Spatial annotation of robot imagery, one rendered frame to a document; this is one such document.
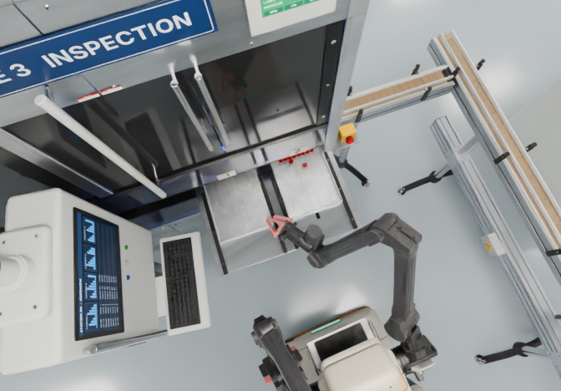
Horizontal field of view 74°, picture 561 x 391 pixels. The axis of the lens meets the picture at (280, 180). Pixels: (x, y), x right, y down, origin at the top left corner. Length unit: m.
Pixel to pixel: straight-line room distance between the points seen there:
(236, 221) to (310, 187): 0.39
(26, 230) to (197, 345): 1.65
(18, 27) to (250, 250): 1.23
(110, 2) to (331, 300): 2.19
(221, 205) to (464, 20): 2.67
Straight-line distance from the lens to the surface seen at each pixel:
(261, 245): 1.73
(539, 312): 2.37
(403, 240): 1.10
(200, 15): 0.87
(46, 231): 1.24
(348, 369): 1.26
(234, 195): 1.79
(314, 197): 1.77
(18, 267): 1.20
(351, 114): 1.89
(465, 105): 2.11
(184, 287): 1.83
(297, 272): 2.59
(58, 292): 1.23
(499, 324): 2.89
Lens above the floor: 2.59
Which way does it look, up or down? 72 degrees down
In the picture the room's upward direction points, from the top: 8 degrees counter-clockwise
